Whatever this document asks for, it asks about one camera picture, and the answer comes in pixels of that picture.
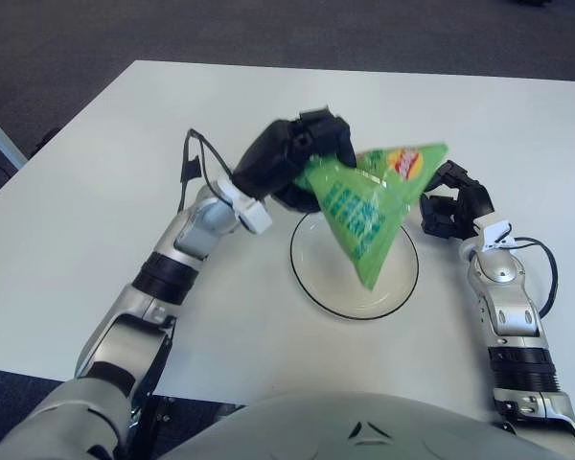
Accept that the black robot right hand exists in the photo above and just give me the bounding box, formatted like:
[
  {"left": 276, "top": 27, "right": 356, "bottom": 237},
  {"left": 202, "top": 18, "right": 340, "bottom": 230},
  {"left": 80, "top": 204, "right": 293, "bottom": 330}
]
[{"left": 419, "top": 160, "right": 495, "bottom": 240}]

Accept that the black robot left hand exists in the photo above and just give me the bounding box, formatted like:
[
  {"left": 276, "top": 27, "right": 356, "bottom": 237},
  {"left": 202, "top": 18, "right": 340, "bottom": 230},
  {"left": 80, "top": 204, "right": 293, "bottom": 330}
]
[{"left": 232, "top": 103, "right": 358, "bottom": 215}]

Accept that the green snack bag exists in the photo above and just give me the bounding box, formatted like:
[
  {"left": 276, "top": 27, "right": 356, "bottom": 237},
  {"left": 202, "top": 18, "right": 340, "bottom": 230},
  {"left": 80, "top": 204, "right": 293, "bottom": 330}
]
[{"left": 294, "top": 142, "right": 449, "bottom": 291}]

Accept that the white plate black rim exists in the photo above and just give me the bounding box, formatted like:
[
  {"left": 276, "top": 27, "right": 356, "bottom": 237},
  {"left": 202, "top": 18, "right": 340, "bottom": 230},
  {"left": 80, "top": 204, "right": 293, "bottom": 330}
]
[{"left": 289, "top": 213, "right": 420, "bottom": 321}]

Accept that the white neighbouring table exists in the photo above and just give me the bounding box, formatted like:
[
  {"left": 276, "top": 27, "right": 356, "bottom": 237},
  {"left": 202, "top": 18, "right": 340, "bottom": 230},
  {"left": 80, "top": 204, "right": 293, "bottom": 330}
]
[{"left": 0, "top": 103, "right": 29, "bottom": 170}]

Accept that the silver robot torso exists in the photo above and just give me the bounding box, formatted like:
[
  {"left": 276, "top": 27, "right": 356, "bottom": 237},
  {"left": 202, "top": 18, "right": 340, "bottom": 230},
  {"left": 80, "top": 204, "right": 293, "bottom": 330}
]
[{"left": 157, "top": 390, "right": 575, "bottom": 460}]

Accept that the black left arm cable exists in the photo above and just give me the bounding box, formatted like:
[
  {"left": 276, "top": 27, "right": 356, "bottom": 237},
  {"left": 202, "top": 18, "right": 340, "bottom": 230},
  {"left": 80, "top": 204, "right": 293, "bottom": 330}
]
[{"left": 179, "top": 127, "right": 236, "bottom": 215}]

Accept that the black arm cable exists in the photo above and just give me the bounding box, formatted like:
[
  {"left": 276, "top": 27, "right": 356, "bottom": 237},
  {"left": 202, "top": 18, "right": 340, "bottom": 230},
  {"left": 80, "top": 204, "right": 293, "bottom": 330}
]
[
  {"left": 512, "top": 235, "right": 560, "bottom": 318},
  {"left": 179, "top": 127, "right": 236, "bottom": 215}
]

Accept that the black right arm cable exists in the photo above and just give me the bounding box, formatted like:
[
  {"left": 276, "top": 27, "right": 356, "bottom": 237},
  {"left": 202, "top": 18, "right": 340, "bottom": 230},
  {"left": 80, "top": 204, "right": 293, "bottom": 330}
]
[{"left": 512, "top": 235, "right": 560, "bottom": 318}]

